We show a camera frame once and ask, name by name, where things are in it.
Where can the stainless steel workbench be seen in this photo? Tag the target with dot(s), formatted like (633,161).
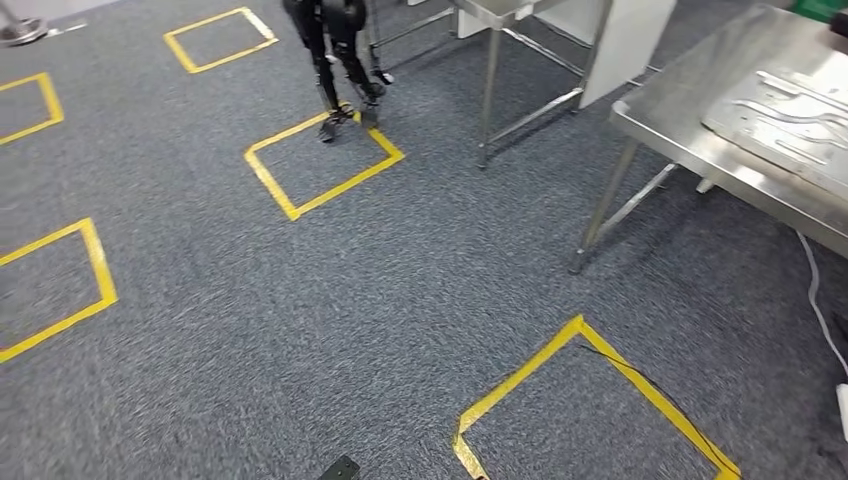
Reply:
(676,99)

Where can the yellow floor tape square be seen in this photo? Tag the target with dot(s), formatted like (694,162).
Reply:
(530,366)
(344,187)

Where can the small stainless steel table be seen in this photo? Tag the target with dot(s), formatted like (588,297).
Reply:
(490,99)

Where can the black stanchion with chrome base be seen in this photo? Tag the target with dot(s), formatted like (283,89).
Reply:
(23,30)

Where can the black flat box on robot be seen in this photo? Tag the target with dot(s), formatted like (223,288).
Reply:
(339,470)

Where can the green plastic bin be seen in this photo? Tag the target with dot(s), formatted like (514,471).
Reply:
(821,8)

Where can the stamped grey metal plate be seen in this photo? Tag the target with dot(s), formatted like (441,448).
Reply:
(795,132)

